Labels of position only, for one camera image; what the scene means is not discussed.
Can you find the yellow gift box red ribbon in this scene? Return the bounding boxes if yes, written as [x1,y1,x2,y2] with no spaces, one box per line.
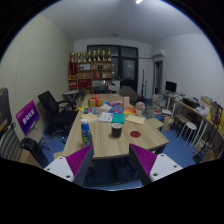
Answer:
[87,93,105,109]

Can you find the wooden side desk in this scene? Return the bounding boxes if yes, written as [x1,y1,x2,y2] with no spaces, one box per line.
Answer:
[173,98,224,158]

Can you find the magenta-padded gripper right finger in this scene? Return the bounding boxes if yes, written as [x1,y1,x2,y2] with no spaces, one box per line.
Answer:
[128,143,184,187]

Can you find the small white folding table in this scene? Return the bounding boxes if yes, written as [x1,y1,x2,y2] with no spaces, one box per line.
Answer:
[62,89,81,104]

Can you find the black tripod stand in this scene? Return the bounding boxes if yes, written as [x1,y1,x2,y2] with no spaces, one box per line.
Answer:
[141,79,148,98]

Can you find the white wall air conditioner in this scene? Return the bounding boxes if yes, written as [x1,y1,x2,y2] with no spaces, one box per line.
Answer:
[151,48,166,58]

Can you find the wooden shelf unit with trophies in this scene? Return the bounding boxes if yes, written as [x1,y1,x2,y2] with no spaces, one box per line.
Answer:
[67,48,114,93]

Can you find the black standing board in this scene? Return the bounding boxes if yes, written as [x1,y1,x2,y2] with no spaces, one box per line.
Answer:
[0,87,13,134]

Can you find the blue and red book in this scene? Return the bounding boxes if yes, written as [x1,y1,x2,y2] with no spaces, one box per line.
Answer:
[108,106,125,115]

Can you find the pink flat box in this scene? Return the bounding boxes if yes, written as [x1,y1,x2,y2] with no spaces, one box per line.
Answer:
[108,100,123,108]

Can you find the pale yellow envelope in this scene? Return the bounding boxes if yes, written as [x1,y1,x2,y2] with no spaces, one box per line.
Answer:
[125,114,146,126]

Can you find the orange book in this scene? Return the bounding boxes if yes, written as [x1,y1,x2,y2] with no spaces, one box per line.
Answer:
[123,106,137,116]

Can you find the black computer monitor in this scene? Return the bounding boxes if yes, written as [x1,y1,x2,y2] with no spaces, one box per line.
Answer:
[165,80,178,94]

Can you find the striped chair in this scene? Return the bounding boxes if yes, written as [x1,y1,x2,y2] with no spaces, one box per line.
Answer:
[0,123,24,163]

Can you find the small tan carton box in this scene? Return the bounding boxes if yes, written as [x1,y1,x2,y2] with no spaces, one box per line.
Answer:
[122,96,131,108]

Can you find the pale yellow notebook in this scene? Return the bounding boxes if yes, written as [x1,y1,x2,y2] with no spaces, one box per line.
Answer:
[80,113,99,123]

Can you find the purple sign board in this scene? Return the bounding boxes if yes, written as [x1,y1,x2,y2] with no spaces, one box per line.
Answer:
[15,99,41,136]

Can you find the black office chair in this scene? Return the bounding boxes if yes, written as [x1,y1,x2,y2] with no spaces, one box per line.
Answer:
[37,90,79,136]

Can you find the dark framed glass door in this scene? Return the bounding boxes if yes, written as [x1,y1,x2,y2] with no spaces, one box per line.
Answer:
[86,44,140,94]

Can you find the blue drink bottle white cap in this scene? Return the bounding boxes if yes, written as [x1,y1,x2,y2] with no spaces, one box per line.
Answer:
[80,117,93,147]

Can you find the white round stool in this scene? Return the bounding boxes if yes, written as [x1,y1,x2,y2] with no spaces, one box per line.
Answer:
[177,121,198,141]

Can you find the pink flowers in white pot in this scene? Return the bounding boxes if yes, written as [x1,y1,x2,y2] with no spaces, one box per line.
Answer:
[134,101,147,117]

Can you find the black chair backrest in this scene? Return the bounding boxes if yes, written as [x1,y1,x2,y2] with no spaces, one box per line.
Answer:
[20,137,50,169]

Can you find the black cup white inside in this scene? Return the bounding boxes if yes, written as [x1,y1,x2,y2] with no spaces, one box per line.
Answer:
[110,122,123,138]

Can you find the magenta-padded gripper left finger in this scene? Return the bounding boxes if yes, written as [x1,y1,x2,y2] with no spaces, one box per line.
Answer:
[43,144,95,187]

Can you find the brown wooden stool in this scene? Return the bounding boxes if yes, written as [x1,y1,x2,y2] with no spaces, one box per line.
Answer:
[173,113,191,133]

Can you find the flat round red coaster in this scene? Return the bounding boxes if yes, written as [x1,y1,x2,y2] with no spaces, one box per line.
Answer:
[129,130,142,139]

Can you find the grey armchair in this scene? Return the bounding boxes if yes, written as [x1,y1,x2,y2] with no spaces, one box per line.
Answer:
[118,85,139,104]

